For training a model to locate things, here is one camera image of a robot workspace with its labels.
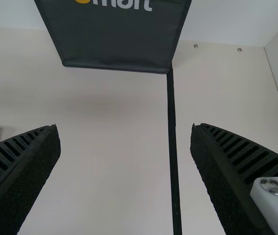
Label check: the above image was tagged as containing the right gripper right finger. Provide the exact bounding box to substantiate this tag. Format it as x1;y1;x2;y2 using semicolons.
189;122;278;235

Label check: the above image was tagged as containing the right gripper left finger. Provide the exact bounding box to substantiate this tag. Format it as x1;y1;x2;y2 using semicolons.
0;123;62;235

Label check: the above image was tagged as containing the black strip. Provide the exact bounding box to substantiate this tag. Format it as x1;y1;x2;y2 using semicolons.
166;68;183;235

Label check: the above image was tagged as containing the dark grey bag with straps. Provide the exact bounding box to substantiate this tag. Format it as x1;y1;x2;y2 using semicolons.
33;0;188;74

